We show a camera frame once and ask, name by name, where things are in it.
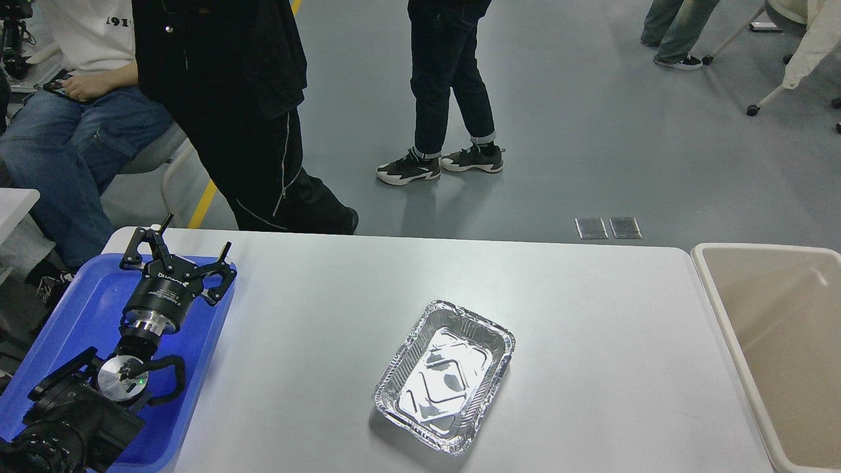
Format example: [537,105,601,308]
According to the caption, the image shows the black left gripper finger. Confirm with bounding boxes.
[194,242,237,307]
[120,214,175,271]

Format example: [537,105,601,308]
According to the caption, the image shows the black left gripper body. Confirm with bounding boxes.
[123,260,219,335]

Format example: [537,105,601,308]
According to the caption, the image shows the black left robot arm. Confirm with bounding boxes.
[2,223,238,472]

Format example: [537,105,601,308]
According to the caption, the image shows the grey office chair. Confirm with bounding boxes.
[117,122,194,227]

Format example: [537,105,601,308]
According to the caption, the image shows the white side table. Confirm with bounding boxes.
[1,188,51,282]

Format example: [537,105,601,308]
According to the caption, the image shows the seated person in jeans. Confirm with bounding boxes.
[2,1,172,297]

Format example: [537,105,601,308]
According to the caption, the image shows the person in black tracksuit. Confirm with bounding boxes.
[131,1,358,235]

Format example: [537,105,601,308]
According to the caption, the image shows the aluminium foil tray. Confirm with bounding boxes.
[373,300,516,456]

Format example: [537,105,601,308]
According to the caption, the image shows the person in dark jeans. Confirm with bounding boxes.
[376,1,503,186]

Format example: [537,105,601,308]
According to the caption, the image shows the metal floor socket plates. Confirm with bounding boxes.
[574,217,643,240]

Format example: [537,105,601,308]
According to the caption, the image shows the person in grey-green trousers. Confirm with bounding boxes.
[640,1,719,71]

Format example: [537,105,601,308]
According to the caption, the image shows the beige plastic bin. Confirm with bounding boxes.
[692,243,840,472]

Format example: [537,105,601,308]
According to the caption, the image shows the white chair at right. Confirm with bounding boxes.
[700,1,839,143]

